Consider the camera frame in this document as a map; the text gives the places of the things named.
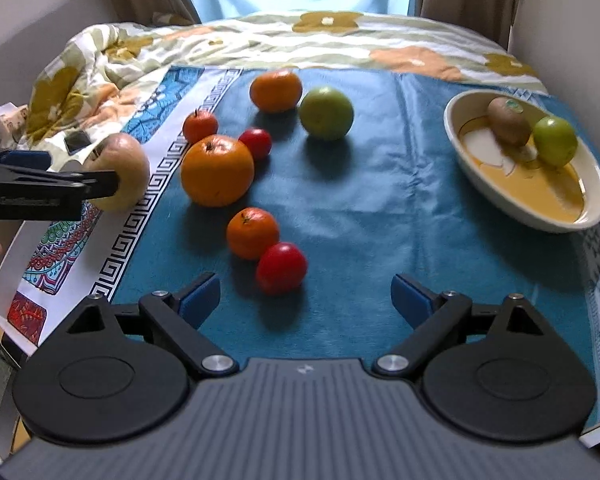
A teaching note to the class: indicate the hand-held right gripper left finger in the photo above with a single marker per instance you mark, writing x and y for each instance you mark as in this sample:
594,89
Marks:
200,299

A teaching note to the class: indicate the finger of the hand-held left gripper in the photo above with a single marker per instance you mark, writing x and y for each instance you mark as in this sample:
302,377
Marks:
27,159
102,184

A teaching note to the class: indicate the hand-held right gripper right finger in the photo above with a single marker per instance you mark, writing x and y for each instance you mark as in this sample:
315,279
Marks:
410,299

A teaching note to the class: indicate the yellow apple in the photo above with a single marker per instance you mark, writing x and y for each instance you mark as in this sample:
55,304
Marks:
130,165

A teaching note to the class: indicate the tangerine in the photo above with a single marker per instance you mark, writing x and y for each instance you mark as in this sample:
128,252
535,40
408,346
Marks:
275,91
252,232

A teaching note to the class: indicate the large orange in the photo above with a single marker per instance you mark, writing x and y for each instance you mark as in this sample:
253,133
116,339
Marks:
217,171

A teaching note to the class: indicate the cream oval bowl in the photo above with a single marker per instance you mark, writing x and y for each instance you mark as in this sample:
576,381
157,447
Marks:
530,195

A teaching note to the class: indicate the large green apple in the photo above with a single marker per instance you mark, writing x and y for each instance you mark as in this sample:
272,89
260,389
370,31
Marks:
326,112

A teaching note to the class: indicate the white printed packet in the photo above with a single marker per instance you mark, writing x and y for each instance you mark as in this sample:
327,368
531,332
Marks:
10,121

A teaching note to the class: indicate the small dark object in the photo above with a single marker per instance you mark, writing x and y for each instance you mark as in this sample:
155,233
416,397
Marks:
77,142

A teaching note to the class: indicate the blue patterned cloth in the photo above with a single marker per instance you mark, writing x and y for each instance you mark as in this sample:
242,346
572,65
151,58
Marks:
380,210

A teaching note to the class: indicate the brown kiwi with sticker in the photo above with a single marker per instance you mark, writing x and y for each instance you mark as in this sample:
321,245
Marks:
507,122

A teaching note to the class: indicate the small green apple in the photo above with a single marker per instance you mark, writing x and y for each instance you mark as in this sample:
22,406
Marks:
555,141

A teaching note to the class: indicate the floral striped quilt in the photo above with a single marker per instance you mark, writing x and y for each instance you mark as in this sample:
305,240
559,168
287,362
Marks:
280,40

